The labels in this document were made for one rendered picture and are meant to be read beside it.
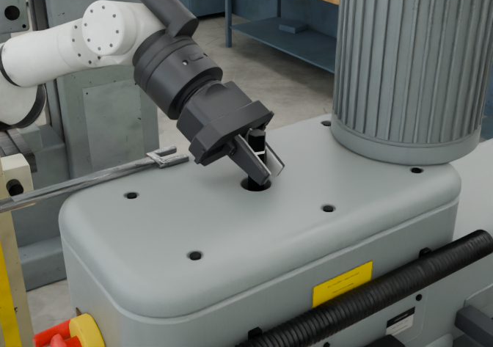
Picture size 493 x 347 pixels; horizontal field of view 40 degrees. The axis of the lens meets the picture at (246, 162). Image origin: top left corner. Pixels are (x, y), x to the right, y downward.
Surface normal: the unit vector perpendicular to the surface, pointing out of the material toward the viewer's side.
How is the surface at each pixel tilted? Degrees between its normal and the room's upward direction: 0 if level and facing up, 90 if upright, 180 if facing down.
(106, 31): 74
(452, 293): 90
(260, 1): 90
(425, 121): 90
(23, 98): 89
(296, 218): 0
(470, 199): 0
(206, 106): 31
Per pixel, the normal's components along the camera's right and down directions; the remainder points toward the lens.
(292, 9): -0.83, 0.26
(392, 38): -0.50, 0.40
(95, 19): -0.48, 0.14
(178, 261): 0.00, -0.88
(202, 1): 0.57, 0.38
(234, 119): 0.39, -0.61
